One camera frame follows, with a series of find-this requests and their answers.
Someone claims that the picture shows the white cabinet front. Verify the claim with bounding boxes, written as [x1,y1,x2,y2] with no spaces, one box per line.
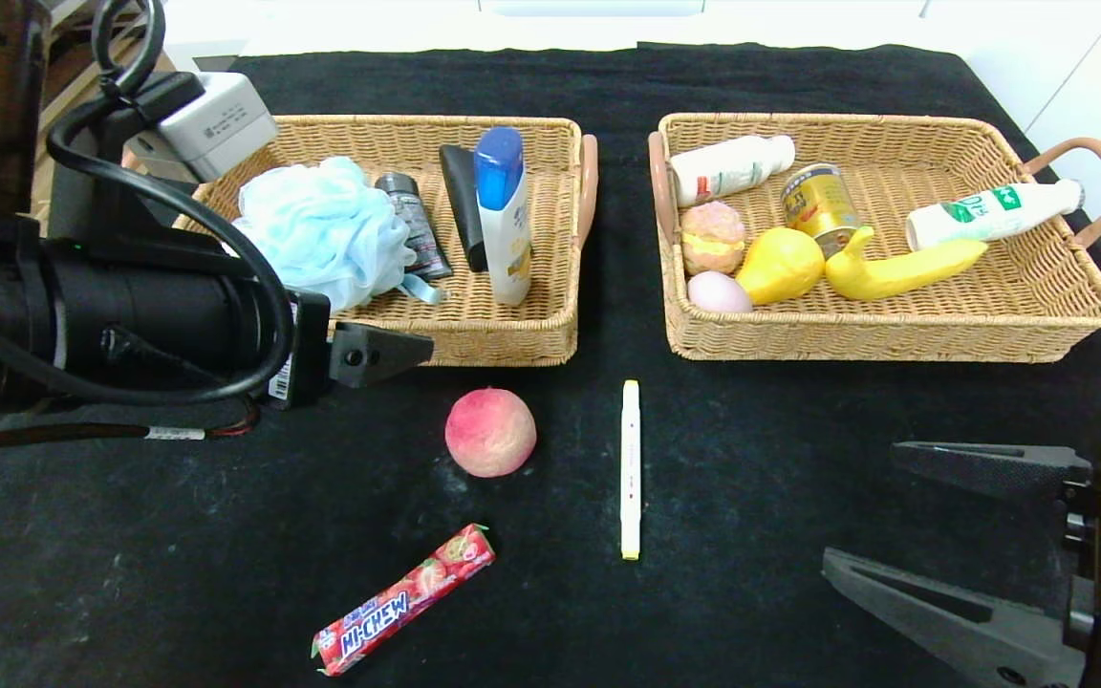
[918,0,1101,312]

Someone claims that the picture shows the pink cream puff bun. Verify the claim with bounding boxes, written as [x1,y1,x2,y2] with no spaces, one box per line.
[680,201,747,277]

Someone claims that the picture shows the black squeeze tube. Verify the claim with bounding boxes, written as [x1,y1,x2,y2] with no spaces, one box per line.
[438,144,488,273]

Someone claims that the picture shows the white shampoo bottle blue cap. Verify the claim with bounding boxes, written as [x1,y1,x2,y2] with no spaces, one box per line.
[471,126,533,307]

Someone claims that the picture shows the yellow pear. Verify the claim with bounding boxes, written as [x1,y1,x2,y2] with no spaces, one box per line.
[735,227,826,307]

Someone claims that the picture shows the pink peach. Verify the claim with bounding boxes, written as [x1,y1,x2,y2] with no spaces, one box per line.
[444,387,538,479]

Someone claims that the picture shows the pale pink round ball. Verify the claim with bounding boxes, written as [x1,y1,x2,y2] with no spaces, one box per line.
[687,271,754,314]

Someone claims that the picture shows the yellow banana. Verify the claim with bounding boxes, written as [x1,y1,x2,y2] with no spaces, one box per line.
[824,226,988,301]

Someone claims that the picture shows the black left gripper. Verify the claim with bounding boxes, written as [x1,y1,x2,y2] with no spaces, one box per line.
[138,266,435,411]

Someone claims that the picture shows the light blue bath loofah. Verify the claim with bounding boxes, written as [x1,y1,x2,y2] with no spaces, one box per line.
[233,156,446,314]

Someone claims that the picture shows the white bottle with red label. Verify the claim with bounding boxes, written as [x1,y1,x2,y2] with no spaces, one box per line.
[670,135,796,209]

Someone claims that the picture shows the black tablecloth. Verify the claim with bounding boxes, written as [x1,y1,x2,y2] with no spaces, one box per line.
[0,43,1101,688]

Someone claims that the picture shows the grey squeeze tube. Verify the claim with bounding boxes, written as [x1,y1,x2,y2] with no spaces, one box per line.
[374,172,454,281]

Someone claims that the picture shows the grey shelf unit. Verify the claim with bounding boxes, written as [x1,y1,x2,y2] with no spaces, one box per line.
[42,0,160,68]

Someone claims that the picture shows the white marker yellow cap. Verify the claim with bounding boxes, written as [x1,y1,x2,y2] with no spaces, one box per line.
[620,379,642,561]

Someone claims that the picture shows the red Hi-Chew candy pack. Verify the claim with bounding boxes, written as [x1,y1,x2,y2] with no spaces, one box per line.
[311,524,496,677]

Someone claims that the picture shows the gold drink can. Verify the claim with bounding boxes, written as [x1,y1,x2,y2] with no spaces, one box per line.
[780,162,862,259]

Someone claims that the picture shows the wicker basket with brown handles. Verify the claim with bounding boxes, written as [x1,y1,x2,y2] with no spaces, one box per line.
[647,113,1101,363]
[173,115,599,369]

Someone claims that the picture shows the white table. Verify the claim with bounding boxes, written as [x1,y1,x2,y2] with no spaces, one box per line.
[163,0,953,104]

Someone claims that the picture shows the white milk bottle green label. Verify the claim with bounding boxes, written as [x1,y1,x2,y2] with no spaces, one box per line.
[904,179,1084,252]

